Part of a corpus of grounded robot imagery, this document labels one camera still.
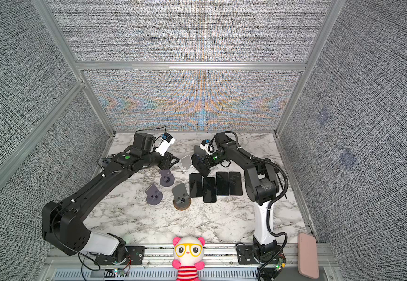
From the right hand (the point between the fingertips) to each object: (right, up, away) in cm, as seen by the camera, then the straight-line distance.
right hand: (205, 163), depth 98 cm
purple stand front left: (-26, -16, -12) cm, 32 cm away
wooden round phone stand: (-11, -17, -14) cm, 25 cm away
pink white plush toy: (-7, -32, -30) cm, 45 cm away
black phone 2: (-6, -12, -1) cm, 13 cm away
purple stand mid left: (-20, -8, -5) cm, 22 cm away
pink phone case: (+41, -37, -27) cm, 61 cm away
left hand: (-14, +4, -18) cm, 23 cm away
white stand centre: (-10, -1, -2) cm, 11 cm away
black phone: (-3, +1, -2) cm, 4 cm away
